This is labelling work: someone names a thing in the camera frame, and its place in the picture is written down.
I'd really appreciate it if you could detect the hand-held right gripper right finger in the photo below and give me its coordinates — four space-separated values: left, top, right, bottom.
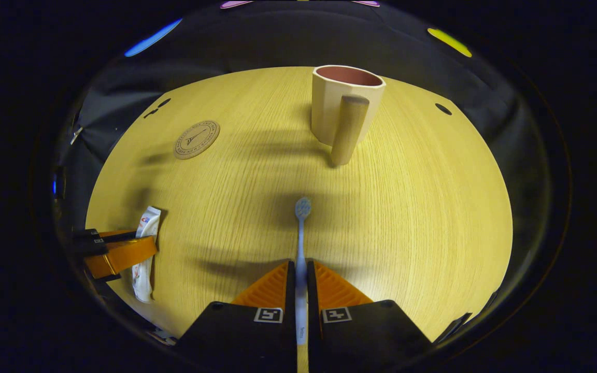
306 259 433 373

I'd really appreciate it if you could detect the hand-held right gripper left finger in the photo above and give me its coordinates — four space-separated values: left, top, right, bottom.
174 259 298 373

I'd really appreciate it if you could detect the white toothpaste tube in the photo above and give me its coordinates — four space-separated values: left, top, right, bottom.
132 206 162 304

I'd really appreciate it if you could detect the pale blue toothbrush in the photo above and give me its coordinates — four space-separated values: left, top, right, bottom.
294 197 312 345

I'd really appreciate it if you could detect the beige cup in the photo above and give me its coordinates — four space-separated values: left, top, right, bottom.
311 65 386 167

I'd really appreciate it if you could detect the round cork coaster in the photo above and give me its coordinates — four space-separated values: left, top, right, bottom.
174 120 221 160

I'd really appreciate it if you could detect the black backdrop cloth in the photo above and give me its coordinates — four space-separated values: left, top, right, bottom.
52 0 550 291

